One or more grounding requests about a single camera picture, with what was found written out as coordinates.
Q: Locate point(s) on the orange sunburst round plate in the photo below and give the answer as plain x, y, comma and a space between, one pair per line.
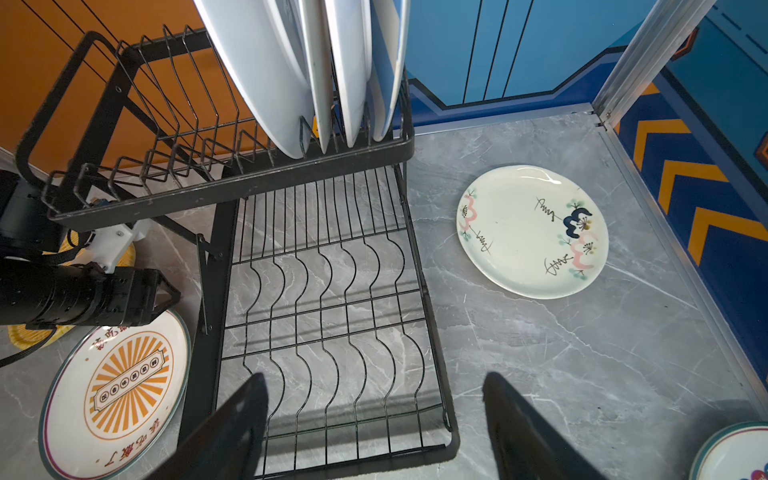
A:
113, 397

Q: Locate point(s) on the green red rimmed plate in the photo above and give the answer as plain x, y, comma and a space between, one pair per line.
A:
349, 24

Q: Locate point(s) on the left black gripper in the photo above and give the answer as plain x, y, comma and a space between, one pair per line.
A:
45, 296

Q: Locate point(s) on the yellow woven square plate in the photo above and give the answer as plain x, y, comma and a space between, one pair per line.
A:
22, 338

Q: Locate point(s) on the white green emblem plate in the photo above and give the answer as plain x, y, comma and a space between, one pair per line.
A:
259, 44

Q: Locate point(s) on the white plate red characters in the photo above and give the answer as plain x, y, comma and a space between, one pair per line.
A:
735, 452

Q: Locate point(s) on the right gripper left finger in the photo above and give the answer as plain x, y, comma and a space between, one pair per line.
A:
228, 444

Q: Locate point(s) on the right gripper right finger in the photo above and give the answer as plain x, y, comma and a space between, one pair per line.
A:
525, 445

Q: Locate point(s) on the black wire dish rack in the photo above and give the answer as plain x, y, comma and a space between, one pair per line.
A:
309, 268

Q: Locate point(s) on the blue striped plate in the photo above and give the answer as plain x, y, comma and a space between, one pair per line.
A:
317, 49
389, 30

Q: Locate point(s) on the white floral plate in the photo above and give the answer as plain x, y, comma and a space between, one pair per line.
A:
532, 232

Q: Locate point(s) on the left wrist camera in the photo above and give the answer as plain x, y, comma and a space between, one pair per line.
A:
109, 244

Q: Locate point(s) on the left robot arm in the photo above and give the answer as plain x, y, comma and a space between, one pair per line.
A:
28, 234

